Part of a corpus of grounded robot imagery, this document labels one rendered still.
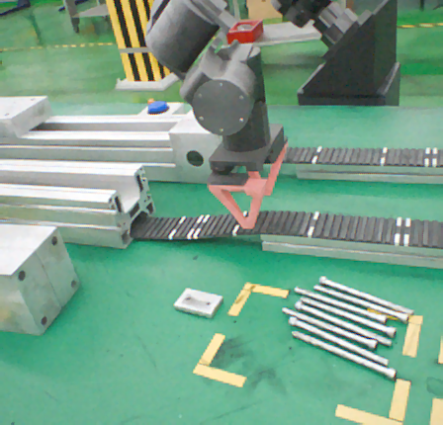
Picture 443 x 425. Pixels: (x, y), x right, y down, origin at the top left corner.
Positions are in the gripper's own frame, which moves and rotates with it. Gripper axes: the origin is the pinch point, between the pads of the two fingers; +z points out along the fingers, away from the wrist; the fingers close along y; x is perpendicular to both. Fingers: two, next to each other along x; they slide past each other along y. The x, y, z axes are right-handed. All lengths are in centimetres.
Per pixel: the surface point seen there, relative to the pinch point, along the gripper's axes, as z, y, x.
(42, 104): -6, -23, -51
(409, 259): 4.9, 2.2, 18.8
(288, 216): 2.5, -1.3, 3.6
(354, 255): 5.1, 2.2, 12.5
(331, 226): 2.4, 0.3, 9.6
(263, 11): 74, -496, -152
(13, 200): -1.5, 4.5, -36.5
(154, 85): 79, -284, -182
